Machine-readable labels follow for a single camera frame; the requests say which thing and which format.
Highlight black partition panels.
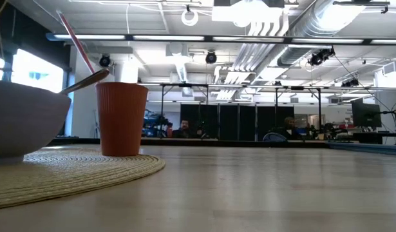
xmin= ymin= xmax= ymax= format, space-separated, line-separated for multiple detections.
xmin=180 ymin=103 xmax=295 ymax=142

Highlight round woven beige placemat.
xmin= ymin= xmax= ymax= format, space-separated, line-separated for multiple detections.
xmin=0 ymin=147 xmax=166 ymax=210

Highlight white ceiling unit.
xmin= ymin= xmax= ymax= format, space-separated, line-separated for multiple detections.
xmin=211 ymin=0 xmax=285 ymax=23

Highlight orange ribbed plastic cup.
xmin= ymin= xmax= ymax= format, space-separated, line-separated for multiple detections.
xmin=95 ymin=81 xmax=149 ymax=157

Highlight red drinking straw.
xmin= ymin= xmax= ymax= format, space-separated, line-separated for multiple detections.
xmin=57 ymin=10 xmax=96 ymax=74

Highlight silver metal spoon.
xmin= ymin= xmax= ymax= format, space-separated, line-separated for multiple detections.
xmin=59 ymin=68 xmax=111 ymax=96

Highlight black metal frame rig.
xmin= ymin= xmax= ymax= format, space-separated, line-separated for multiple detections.
xmin=136 ymin=82 xmax=324 ymax=140

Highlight large bright window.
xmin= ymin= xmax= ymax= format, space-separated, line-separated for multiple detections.
xmin=10 ymin=48 xmax=65 ymax=94

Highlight blue office chair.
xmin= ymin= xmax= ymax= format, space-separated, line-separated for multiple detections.
xmin=262 ymin=131 xmax=288 ymax=142

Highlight blue strip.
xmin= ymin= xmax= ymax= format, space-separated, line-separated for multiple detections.
xmin=328 ymin=141 xmax=396 ymax=157

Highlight black table edge rail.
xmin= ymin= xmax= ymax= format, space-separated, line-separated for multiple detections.
xmin=48 ymin=137 xmax=330 ymax=150

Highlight white hanging cable ring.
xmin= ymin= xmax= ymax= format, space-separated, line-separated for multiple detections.
xmin=180 ymin=8 xmax=200 ymax=27

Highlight grey ceramic bowl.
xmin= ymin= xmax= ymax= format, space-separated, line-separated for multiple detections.
xmin=0 ymin=79 xmax=72 ymax=165

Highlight silver ventilation duct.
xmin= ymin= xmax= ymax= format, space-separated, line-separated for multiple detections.
xmin=276 ymin=0 xmax=368 ymax=68

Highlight black monitor on arm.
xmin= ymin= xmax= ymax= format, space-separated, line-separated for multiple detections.
xmin=351 ymin=97 xmax=382 ymax=129

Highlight person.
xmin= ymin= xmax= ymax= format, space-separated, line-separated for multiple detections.
xmin=171 ymin=119 xmax=198 ymax=139
xmin=276 ymin=116 xmax=304 ymax=140

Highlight black ceiling lamp cluster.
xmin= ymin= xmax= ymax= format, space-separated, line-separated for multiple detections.
xmin=308 ymin=46 xmax=335 ymax=67

